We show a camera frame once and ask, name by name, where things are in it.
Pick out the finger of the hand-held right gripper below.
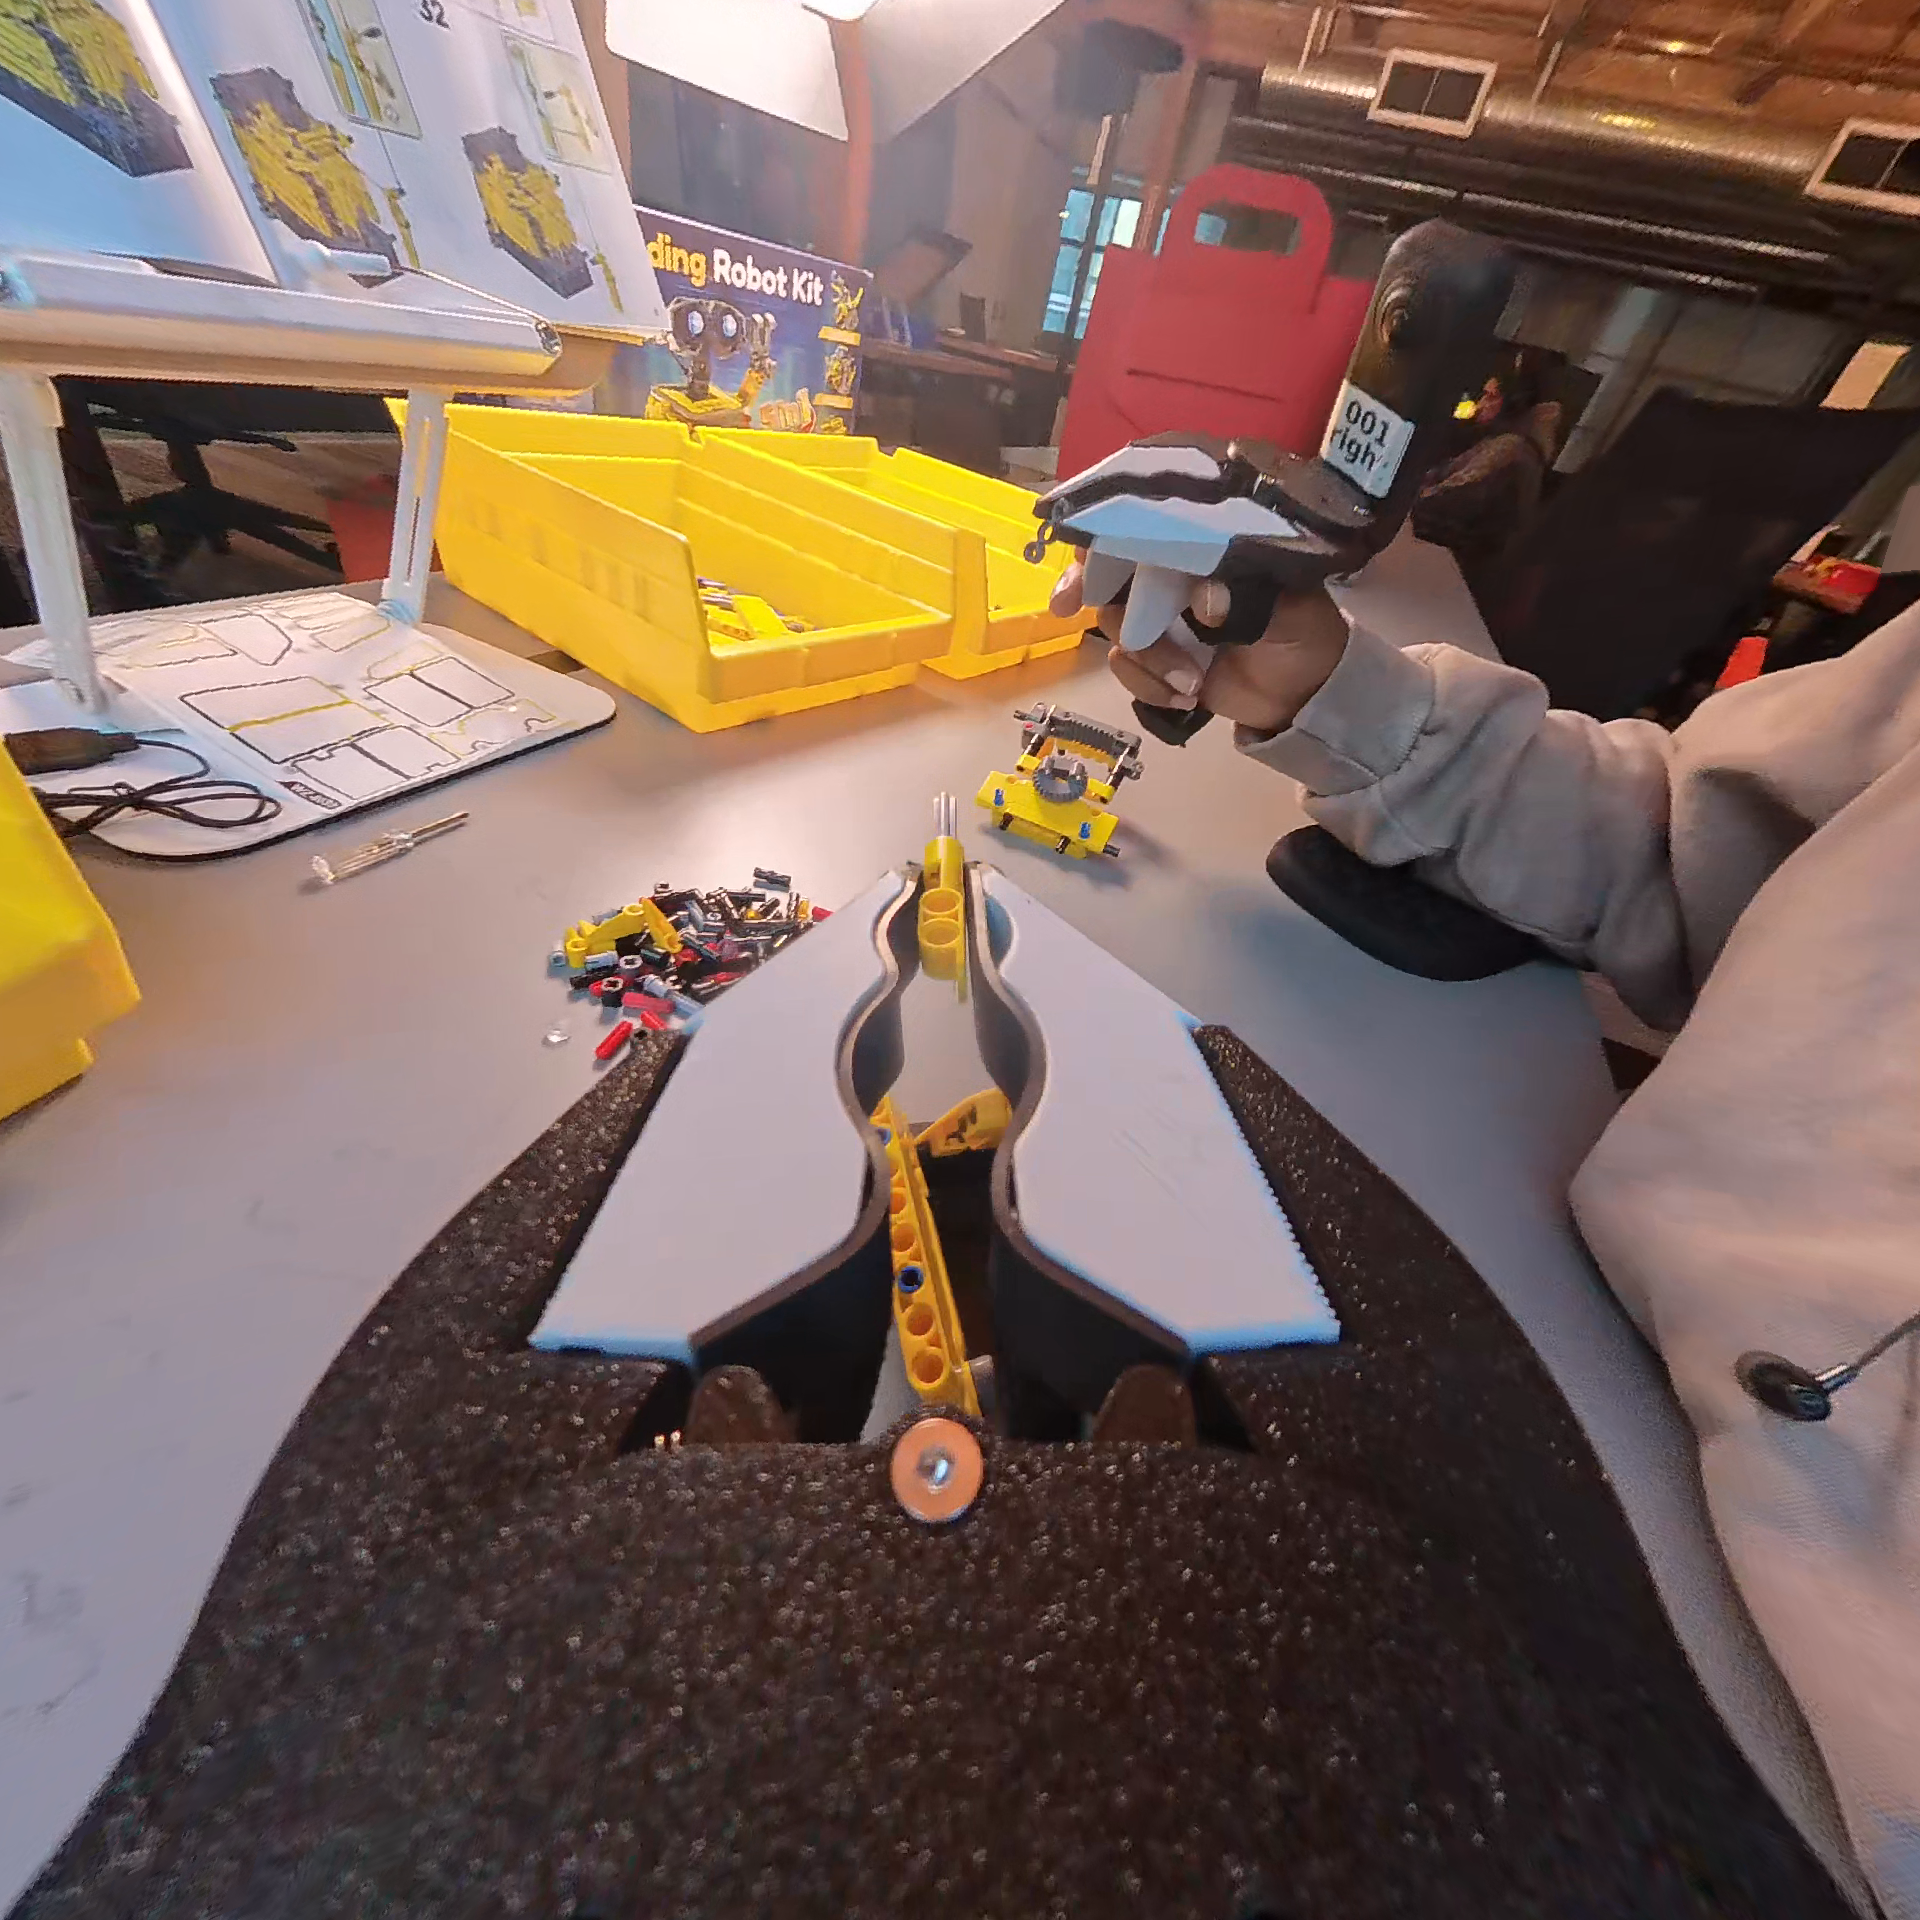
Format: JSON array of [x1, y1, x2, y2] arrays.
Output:
[[1052, 494, 1302, 655], [1036, 434, 1239, 522]]

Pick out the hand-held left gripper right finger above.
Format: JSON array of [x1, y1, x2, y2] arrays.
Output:
[[966, 862, 1345, 1354]]

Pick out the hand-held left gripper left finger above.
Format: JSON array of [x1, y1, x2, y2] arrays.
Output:
[[527, 869, 917, 1367]]

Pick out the yellow plastic bin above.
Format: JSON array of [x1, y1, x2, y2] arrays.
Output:
[[386, 397, 966, 739], [703, 425, 1099, 686], [0, 746, 148, 1124]]

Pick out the yellow toy robot model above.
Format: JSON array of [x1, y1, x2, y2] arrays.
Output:
[[867, 1086, 1015, 1421]]

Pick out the pile of black red pins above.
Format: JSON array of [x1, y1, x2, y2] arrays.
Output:
[[546, 865, 835, 1072]]

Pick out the yellow gear rack subassembly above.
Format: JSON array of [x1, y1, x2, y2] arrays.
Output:
[[976, 706, 1149, 862]]

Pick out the assorted grey blue small parts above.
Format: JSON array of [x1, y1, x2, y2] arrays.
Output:
[[699, 584, 824, 646]]

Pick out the person's right forearm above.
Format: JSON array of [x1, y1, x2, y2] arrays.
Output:
[[1236, 609, 1920, 1043]]

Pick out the grey desk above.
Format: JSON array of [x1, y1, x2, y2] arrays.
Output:
[[0, 577, 1728, 1920]]

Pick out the person's right hand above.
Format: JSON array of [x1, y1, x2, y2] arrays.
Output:
[[1052, 547, 1356, 741]]

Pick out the red tote bag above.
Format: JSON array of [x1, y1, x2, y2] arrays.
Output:
[[1054, 161, 1378, 486]]

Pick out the yellow bent beam piece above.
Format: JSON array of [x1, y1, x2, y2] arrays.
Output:
[[560, 897, 683, 968]]

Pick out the black wrist rest pad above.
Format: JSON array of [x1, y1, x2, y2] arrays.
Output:
[[1264, 826, 1565, 986]]

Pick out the blue robot kit box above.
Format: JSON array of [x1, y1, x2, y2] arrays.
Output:
[[628, 202, 877, 441]]

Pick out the white lamp panel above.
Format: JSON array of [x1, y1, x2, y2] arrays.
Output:
[[599, 0, 1071, 147]]

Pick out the white sticker sheet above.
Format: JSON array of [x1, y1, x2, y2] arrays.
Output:
[[107, 588, 573, 806]]

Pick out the black office chair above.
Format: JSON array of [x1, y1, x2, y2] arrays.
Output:
[[57, 389, 355, 581]]

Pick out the white book stand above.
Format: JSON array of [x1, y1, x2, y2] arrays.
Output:
[[0, 248, 619, 862]]

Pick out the white building instruction booklet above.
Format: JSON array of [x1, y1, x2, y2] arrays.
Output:
[[0, 0, 672, 337]]

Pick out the silver ceiling duct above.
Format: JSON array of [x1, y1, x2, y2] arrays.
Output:
[[1222, 55, 1920, 216]]

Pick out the small clear-handled screwdriver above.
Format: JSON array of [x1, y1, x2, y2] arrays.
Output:
[[310, 808, 470, 888]]

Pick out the black USB cable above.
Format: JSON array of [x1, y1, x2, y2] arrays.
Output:
[[0, 724, 284, 847]]

